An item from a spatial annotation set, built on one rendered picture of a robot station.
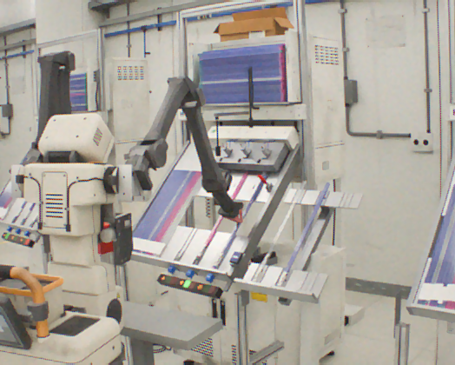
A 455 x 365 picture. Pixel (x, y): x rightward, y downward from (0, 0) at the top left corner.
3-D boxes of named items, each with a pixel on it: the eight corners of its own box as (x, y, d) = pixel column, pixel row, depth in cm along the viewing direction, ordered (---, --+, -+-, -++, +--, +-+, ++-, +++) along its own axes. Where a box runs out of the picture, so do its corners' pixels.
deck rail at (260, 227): (237, 283, 235) (230, 275, 231) (233, 282, 236) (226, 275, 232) (305, 152, 269) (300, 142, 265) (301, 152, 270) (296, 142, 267)
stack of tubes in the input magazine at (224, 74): (283, 102, 260) (280, 43, 257) (198, 104, 292) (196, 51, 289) (299, 101, 270) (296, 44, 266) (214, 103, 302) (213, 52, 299)
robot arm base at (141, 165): (109, 169, 178) (143, 170, 174) (119, 152, 184) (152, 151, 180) (119, 189, 184) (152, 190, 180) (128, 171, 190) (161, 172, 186)
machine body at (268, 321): (277, 399, 264) (276, 279, 257) (173, 363, 309) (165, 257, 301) (343, 351, 314) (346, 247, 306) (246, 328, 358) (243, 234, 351)
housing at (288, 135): (299, 160, 269) (286, 138, 260) (217, 156, 300) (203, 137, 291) (306, 147, 273) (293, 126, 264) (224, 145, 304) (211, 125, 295)
